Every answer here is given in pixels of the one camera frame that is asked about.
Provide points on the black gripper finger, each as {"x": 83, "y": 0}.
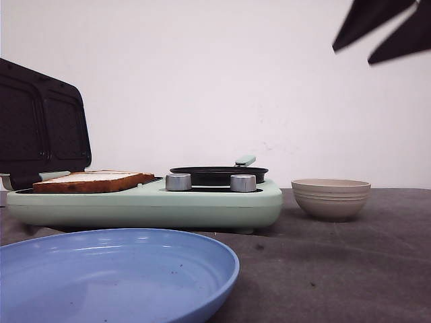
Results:
{"x": 366, "y": 16}
{"x": 412, "y": 36}

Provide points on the beige ribbed ceramic bowl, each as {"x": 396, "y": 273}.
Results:
{"x": 331, "y": 199}

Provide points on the white bread slice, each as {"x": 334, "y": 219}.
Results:
{"x": 93, "y": 182}
{"x": 121, "y": 175}

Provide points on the breakfast maker hinged lid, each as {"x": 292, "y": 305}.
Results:
{"x": 43, "y": 127}

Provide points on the mint green breakfast maker base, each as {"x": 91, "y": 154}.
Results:
{"x": 151, "y": 205}

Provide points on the right silver control knob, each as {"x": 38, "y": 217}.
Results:
{"x": 243, "y": 183}

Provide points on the silver control knob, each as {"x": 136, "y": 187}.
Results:
{"x": 243, "y": 183}
{"x": 178, "y": 182}

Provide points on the left silver control knob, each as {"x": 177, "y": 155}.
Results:
{"x": 178, "y": 182}

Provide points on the blue plastic plate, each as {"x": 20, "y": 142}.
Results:
{"x": 116, "y": 275}

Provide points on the black frying pan green handle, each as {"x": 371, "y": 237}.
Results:
{"x": 220, "y": 175}

